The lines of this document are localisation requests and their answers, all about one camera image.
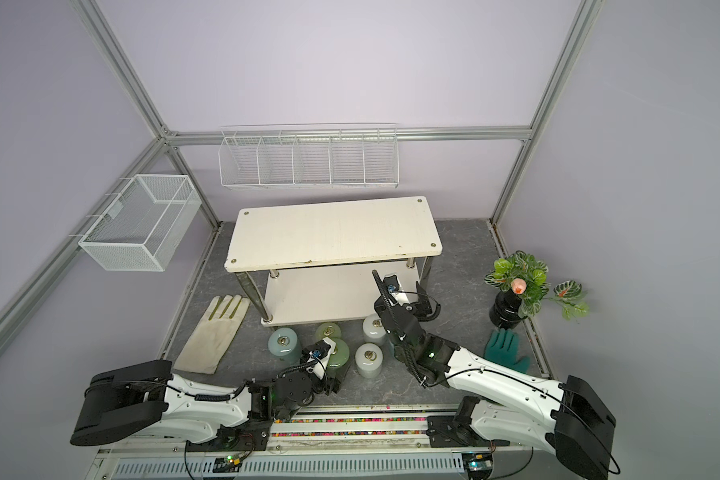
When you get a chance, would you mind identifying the small white tea canister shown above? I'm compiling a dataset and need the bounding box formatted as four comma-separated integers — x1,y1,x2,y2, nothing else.
362,314,387,346

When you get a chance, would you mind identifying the small green tea canister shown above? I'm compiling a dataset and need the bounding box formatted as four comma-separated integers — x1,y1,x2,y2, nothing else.
326,339,350,377

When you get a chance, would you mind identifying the small blue tea canister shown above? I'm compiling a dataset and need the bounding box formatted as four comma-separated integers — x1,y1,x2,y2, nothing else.
268,327,302,366

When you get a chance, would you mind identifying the large white tea canister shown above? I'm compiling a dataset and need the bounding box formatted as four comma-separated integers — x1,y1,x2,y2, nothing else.
355,343,384,379

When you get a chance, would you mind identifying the large green tea canister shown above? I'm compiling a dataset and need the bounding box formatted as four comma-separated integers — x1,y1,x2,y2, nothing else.
314,322,342,341

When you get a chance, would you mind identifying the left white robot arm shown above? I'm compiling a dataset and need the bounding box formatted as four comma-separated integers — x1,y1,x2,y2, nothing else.
70,359,345,447

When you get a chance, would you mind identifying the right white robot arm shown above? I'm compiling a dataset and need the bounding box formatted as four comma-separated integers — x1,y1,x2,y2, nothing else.
372,272,623,479

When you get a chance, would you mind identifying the white two-tier shelf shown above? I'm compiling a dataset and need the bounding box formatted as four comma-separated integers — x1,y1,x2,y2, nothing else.
224,196,443,327

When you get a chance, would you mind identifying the green rubber glove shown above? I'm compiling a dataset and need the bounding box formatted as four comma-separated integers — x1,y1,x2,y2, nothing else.
483,329,530,374

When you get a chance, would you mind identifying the beige work glove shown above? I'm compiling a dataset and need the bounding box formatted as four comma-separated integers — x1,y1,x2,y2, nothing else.
173,295,251,375

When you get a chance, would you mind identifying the artificial plant in black pot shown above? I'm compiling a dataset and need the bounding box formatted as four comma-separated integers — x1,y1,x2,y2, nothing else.
484,250,589,330

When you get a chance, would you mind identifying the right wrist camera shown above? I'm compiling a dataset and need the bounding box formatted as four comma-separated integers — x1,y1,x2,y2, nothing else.
382,274,400,304

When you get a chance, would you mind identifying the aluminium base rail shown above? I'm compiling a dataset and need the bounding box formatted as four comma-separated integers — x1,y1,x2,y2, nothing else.
86,410,573,479

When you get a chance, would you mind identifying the long white wire basket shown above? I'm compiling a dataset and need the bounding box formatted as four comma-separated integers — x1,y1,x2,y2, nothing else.
218,123,400,189

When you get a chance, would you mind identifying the white mesh wall basket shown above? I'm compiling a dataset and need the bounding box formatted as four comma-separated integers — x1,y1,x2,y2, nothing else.
78,174,202,272

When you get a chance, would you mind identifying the aluminium cage frame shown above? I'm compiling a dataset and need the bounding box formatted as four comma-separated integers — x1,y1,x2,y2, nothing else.
0,1,578,390

